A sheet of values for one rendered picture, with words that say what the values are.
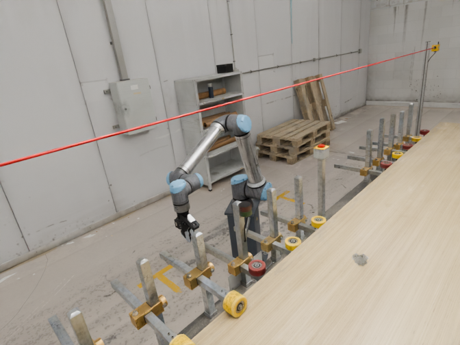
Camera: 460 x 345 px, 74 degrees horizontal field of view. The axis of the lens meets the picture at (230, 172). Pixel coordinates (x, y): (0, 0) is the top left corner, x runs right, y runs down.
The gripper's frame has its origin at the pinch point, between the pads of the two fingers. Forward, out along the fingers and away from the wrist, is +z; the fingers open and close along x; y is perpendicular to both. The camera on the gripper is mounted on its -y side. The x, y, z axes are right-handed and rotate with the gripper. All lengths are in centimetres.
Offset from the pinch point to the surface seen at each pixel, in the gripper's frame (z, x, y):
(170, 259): -13.4, 26.4, -21.0
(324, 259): -7, -20, -74
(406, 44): -64, -804, 115
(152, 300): -17, 48, -40
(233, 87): -49, -258, 197
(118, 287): -14, 51, -18
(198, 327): 13, 31, -40
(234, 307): -14, 29, -64
